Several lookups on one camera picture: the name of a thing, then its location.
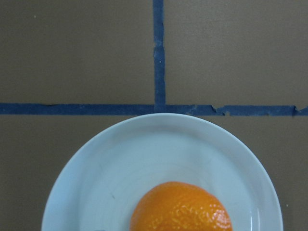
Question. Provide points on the orange fruit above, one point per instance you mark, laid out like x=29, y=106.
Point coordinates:
x=177, y=206

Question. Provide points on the light blue plate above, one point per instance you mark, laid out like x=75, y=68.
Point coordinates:
x=100, y=186

